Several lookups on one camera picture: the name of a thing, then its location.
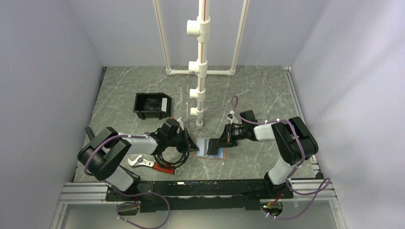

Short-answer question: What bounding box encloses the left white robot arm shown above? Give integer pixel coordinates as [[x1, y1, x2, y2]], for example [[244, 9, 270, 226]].
[[77, 118, 199, 200]]

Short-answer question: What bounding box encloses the red handled adjustable wrench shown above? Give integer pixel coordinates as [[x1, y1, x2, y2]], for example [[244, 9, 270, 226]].
[[128, 155, 182, 175]]

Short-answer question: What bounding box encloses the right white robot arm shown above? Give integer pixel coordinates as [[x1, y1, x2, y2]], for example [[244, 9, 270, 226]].
[[207, 110, 319, 198]]

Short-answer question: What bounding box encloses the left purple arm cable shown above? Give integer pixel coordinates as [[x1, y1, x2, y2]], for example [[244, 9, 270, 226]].
[[83, 131, 171, 229]]

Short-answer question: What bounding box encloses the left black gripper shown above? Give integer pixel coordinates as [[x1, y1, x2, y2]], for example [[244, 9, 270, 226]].
[[166, 127, 199, 153]]

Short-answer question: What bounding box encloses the black plastic card bin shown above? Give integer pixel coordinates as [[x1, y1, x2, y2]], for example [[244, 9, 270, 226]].
[[133, 93, 172, 120]]

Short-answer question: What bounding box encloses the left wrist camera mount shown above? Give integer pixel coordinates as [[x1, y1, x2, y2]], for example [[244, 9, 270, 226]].
[[176, 117, 184, 130]]

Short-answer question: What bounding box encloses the aluminium extrusion frame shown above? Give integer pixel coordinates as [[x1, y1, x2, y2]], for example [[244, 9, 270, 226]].
[[50, 159, 349, 229]]

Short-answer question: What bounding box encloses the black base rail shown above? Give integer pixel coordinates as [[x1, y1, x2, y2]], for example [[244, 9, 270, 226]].
[[106, 179, 293, 213]]

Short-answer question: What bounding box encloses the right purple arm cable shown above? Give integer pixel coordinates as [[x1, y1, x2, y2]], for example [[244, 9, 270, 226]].
[[229, 95, 331, 221]]

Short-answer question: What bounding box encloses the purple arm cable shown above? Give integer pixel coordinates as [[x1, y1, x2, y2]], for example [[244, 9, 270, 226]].
[[229, 95, 331, 221], [83, 131, 171, 229]]

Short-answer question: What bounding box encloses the coiled black cable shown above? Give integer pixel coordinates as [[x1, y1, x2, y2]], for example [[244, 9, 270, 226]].
[[153, 146, 190, 170]]

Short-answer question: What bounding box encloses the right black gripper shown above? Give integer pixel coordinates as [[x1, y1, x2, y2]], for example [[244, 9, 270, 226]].
[[214, 123, 247, 148]]

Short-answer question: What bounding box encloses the white PVC pipe frame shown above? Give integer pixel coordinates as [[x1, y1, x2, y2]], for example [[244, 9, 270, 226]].
[[152, 0, 249, 129]]

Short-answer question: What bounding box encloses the white card stack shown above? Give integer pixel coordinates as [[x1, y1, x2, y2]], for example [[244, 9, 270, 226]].
[[160, 97, 168, 112]]

